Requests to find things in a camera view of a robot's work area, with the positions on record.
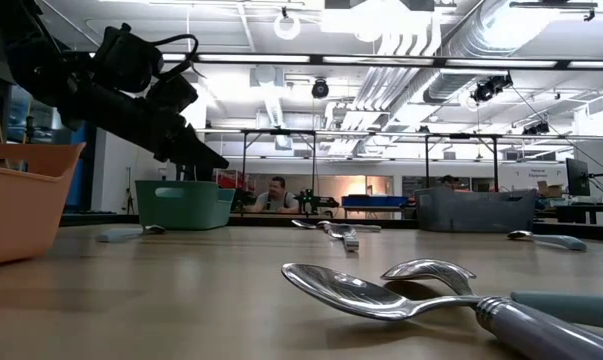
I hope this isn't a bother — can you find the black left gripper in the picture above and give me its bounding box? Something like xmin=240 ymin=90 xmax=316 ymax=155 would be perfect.
xmin=87 ymin=91 xmax=231 ymax=171

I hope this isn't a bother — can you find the teal plastic bin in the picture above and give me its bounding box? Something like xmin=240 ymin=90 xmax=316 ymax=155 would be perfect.
xmin=134 ymin=179 xmax=236 ymax=232

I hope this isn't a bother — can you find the orange plastic bin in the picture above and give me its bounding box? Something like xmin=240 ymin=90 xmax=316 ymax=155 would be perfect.
xmin=0 ymin=141 xmax=87 ymax=268

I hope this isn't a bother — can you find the steel spoon slim aqua handle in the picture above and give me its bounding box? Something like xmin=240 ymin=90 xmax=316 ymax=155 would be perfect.
xmin=322 ymin=223 xmax=361 ymax=253

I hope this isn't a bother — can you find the steel spoon light blue handle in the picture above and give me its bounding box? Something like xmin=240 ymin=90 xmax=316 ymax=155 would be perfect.
xmin=290 ymin=218 xmax=383 ymax=234
xmin=506 ymin=229 xmax=588 ymax=253
xmin=96 ymin=224 xmax=168 ymax=244

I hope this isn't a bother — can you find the steel spoon teal handle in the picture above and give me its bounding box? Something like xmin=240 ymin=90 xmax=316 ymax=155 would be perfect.
xmin=280 ymin=262 xmax=603 ymax=332

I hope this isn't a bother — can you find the black computer monitor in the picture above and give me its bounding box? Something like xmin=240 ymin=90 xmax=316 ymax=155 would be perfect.
xmin=174 ymin=163 xmax=206 ymax=183
xmin=565 ymin=157 xmax=592 ymax=198

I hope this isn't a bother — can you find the black tripod stand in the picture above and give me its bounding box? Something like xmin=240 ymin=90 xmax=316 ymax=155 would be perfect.
xmin=122 ymin=166 xmax=138 ymax=216

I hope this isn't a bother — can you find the person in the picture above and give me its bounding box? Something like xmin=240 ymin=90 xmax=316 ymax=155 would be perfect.
xmin=436 ymin=174 xmax=463 ymax=191
xmin=244 ymin=175 xmax=301 ymax=215

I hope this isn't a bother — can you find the blue storage bin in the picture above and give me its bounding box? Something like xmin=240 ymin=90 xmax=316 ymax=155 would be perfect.
xmin=340 ymin=194 xmax=410 ymax=209

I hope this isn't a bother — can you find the grey plastic bin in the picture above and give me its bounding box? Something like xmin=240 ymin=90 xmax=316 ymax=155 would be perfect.
xmin=414 ymin=186 xmax=539 ymax=234

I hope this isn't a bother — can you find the black ceiling spotlight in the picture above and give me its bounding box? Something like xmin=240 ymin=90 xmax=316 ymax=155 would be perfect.
xmin=469 ymin=72 xmax=515 ymax=105
xmin=522 ymin=120 xmax=552 ymax=137

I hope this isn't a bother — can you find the cardboard box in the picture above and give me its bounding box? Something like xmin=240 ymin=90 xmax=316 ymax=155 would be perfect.
xmin=536 ymin=179 xmax=565 ymax=199

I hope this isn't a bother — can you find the black background table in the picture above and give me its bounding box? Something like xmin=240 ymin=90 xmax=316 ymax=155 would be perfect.
xmin=533 ymin=202 xmax=603 ymax=226

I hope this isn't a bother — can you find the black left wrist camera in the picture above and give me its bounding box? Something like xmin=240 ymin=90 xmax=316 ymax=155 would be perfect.
xmin=147 ymin=73 xmax=201 ymax=115

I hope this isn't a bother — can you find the black metal frame rig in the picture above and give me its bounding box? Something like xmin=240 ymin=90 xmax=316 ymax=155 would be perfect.
xmin=239 ymin=127 xmax=318 ymax=216
xmin=423 ymin=131 xmax=501 ymax=194

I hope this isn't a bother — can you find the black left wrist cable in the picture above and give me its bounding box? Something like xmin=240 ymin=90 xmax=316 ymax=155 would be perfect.
xmin=150 ymin=32 xmax=201 ymax=77

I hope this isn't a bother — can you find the black table frame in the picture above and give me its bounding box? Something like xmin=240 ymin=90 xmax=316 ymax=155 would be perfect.
xmin=59 ymin=212 xmax=603 ymax=242

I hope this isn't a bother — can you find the black overhead camera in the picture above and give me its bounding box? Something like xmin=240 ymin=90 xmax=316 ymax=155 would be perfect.
xmin=310 ymin=77 xmax=331 ymax=101

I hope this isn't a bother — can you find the white ring light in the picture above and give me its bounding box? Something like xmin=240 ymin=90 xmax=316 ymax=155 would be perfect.
xmin=272 ymin=11 xmax=303 ymax=42

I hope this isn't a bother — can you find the silver ventilation duct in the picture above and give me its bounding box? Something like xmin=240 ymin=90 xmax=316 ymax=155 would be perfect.
xmin=420 ymin=0 xmax=562 ymax=105

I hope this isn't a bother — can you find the black ceiling rail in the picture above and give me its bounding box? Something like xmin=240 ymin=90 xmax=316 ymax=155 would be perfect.
xmin=508 ymin=0 xmax=600 ymax=22

